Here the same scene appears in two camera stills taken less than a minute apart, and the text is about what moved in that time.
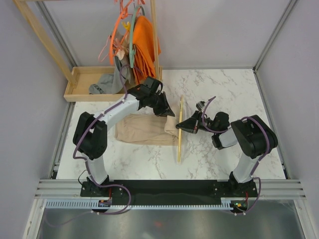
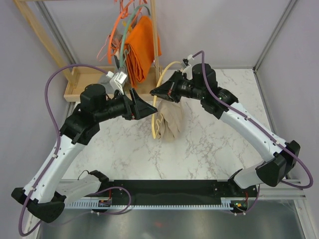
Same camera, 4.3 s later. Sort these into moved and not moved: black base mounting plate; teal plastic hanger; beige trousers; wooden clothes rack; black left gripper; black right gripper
Moved: teal plastic hanger; black left gripper; beige trousers; black right gripper
Not moved: wooden clothes rack; black base mounting plate
